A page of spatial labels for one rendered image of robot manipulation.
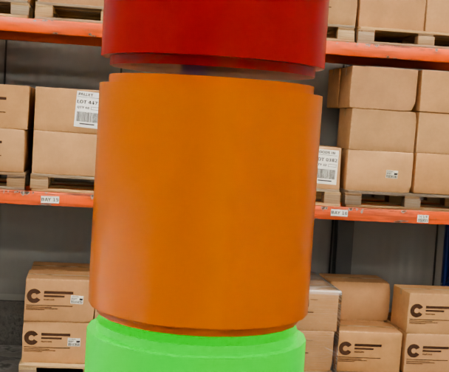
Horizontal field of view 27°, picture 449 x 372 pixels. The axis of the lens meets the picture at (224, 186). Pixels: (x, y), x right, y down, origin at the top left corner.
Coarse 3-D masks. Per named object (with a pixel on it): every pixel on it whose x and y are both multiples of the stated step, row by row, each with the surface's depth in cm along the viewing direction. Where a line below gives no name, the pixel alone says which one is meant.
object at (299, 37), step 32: (128, 0) 19; (160, 0) 19; (192, 0) 18; (224, 0) 18; (256, 0) 18; (288, 0) 19; (320, 0) 20; (128, 32) 19; (160, 32) 19; (192, 32) 18; (224, 32) 18; (256, 32) 18; (288, 32) 19; (320, 32) 20; (128, 64) 20; (160, 64) 19; (192, 64) 19; (224, 64) 19; (256, 64) 19; (288, 64) 19; (320, 64) 20
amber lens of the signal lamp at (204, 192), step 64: (128, 128) 19; (192, 128) 18; (256, 128) 19; (320, 128) 21; (128, 192) 19; (192, 192) 19; (256, 192) 19; (128, 256) 19; (192, 256) 19; (256, 256) 19; (128, 320) 19; (192, 320) 19; (256, 320) 19
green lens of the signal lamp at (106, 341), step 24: (96, 336) 20; (120, 336) 20; (144, 336) 20; (168, 336) 20; (192, 336) 20; (264, 336) 20; (288, 336) 20; (96, 360) 20; (120, 360) 19; (144, 360) 19; (168, 360) 19; (192, 360) 19; (216, 360) 19; (240, 360) 19; (264, 360) 19; (288, 360) 20
